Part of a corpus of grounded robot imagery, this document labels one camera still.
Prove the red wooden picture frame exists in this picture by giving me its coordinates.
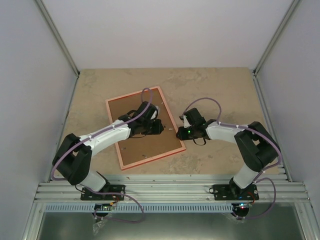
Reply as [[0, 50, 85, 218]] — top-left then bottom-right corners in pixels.
[[104, 85, 187, 171]]

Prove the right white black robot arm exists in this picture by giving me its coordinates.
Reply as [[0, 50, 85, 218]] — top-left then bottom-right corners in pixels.
[[176, 108, 282, 200]]

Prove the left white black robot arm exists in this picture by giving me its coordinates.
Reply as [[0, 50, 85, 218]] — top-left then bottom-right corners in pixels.
[[51, 101, 164, 200]]

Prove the clear plastic bag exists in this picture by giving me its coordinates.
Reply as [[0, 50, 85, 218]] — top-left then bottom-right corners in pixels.
[[92, 217, 105, 236]]

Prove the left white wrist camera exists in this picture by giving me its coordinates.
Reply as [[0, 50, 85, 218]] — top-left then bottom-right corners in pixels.
[[150, 105, 160, 120]]

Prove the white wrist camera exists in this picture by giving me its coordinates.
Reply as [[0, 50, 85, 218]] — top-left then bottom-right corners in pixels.
[[179, 114, 191, 128], [150, 105, 160, 120]]

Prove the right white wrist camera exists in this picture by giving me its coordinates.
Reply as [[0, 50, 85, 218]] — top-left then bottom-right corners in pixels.
[[179, 114, 191, 128]]

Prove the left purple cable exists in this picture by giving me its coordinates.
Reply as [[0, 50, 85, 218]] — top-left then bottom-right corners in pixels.
[[51, 87, 154, 224]]

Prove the purple cable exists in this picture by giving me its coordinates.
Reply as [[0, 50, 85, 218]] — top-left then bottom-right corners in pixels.
[[51, 87, 154, 224], [182, 97, 283, 221]]

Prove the brown frame backing board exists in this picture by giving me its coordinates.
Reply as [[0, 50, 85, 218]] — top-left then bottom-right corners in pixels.
[[107, 88, 183, 167]]

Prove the aluminium rail platform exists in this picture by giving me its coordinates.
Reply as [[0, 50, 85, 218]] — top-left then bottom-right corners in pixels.
[[22, 173, 320, 240]]

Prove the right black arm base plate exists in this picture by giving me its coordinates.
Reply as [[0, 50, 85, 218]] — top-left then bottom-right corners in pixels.
[[208, 184, 260, 201]]

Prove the light blue cable duct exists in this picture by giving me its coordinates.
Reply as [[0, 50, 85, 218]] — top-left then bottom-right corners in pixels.
[[44, 203, 233, 213]]

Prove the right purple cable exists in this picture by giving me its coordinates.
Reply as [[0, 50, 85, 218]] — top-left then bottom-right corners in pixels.
[[182, 97, 283, 221]]

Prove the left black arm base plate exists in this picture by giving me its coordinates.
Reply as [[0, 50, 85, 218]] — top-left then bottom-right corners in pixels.
[[75, 184, 126, 202]]

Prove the left aluminium corner post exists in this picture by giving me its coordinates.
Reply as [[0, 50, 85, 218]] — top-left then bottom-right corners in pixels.
[[34, 0, 81, 77]]

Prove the aluminium corner post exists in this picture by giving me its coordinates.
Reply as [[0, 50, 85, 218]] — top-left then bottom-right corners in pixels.
[[252, 0, 302, 77], [34, 0, 81, 77]]

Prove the right aluminium corner post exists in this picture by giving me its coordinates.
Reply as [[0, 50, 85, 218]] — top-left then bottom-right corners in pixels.
[[252, 0, 302, 77]]

